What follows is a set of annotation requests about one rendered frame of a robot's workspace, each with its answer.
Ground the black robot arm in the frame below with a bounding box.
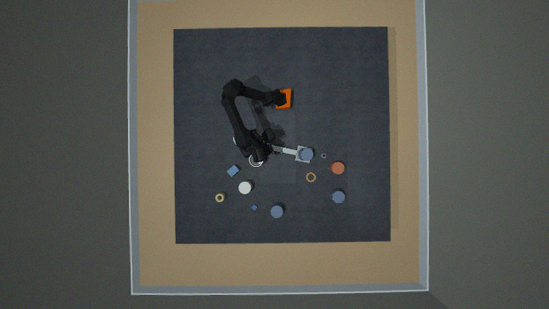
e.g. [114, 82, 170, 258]
[221, 79, 287, 162]

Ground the white cylinder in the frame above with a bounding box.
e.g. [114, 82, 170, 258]
[238, 180, 252, 194]

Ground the blue block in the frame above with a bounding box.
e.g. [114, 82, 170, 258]
[227, 164, 240, 177]

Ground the orange cylinder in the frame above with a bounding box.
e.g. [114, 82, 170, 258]
[329, 162, 344, 174]

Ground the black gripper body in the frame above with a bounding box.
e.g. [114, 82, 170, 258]
[239, 128, 275, 158]

